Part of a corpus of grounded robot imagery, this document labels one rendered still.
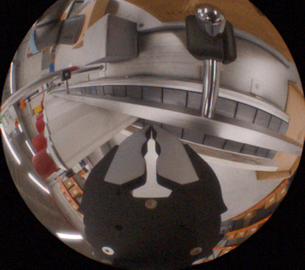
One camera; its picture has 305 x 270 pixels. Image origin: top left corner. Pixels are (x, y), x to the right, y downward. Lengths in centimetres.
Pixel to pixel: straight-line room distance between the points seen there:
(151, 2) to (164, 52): 12
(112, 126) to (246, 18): 25
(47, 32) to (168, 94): 43
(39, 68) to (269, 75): 832
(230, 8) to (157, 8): 10
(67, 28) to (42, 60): 782
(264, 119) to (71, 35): 55
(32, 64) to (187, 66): 828
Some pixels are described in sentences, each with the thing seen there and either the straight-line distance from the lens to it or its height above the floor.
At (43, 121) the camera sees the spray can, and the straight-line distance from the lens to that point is 31.
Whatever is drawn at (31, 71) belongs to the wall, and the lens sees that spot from 825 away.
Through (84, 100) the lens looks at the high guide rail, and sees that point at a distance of 17.
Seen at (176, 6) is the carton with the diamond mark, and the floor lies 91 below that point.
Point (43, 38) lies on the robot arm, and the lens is 43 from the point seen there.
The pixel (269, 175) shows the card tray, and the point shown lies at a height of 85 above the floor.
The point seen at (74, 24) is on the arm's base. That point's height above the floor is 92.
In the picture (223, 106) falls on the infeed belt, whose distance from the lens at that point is 15.
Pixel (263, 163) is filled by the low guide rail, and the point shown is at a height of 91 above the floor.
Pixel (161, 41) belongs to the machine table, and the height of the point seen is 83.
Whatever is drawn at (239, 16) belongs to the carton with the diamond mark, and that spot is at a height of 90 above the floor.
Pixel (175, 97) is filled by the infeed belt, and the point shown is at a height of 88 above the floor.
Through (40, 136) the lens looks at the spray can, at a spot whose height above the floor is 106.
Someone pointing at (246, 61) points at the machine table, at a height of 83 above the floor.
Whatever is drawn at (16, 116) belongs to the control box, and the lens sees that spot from 75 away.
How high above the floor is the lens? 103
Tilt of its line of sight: 51 degrees down
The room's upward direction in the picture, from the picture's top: 130 degrees counter-clockwise
